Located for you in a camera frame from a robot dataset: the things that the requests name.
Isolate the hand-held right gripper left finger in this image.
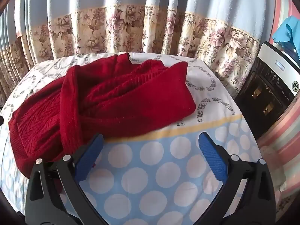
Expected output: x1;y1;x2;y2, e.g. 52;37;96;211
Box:
25;133;110;225

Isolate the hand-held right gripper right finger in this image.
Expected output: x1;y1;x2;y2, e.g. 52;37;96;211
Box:
198;132;276;225

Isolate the red knitted sweater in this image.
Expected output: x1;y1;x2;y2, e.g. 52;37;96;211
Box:
8;53;197;179

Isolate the patterned polka dot bed sheet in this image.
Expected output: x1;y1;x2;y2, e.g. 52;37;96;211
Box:
0;52;263;225

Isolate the black and white water dispenser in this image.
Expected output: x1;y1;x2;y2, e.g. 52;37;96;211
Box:
234;41;300;141

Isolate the blue floral curtain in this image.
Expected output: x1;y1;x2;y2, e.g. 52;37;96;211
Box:
0;5;19;109
17;0;261;99

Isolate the blue cloth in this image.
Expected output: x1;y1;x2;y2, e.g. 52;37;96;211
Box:
272;16;300;60

